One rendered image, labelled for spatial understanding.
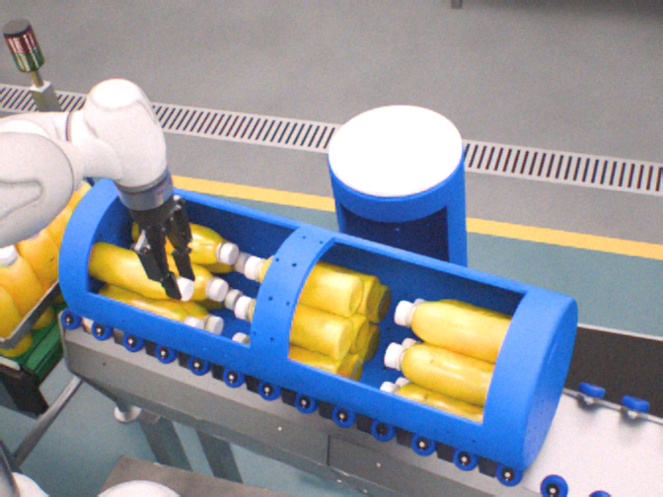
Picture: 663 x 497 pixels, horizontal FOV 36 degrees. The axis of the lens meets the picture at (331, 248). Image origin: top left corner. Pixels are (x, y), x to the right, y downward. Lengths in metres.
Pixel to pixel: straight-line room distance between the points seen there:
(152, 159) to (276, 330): 0.34
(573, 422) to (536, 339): 0.32
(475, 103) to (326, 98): 0.57
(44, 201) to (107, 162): 0.54
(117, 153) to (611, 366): 1.70
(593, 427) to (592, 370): 1.04
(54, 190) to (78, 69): 3.39
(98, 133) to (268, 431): 0.68
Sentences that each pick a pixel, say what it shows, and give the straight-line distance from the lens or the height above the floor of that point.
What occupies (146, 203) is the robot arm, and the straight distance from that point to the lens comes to 1.62.
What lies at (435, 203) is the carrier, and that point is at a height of 0.98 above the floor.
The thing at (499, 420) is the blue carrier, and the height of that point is 1.15.
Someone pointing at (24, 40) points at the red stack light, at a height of 1.24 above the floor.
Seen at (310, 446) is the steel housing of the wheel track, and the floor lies 0.86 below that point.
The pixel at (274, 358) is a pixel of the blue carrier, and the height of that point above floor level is 1.13.
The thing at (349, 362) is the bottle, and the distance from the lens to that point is 1.76.
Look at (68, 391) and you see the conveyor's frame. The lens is 2.81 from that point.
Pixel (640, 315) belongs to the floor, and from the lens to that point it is 3.17.
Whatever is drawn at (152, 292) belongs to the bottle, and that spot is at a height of 1.12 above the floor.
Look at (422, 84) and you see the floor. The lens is 3.97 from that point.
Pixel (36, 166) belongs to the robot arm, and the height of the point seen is 1.82.
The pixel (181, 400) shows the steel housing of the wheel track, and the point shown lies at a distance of 2.00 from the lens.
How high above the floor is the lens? 2.44
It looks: 47 degrees down
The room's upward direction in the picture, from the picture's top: 10 degrees counter-clockwise
